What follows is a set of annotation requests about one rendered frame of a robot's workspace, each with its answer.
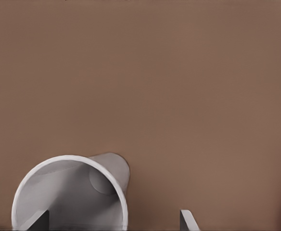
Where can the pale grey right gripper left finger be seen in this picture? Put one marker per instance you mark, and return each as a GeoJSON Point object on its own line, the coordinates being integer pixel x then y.
{"type": "Point", "coordinates": [40, 221]}

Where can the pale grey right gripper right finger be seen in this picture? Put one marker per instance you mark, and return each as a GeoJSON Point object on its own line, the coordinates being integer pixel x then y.
{"type": "Point", "coordinates": [187, 220]}

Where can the white IKEA cup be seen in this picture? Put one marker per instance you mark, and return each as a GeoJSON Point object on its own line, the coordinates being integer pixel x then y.
{"type": "Point", "coordinates": [68, 187]}

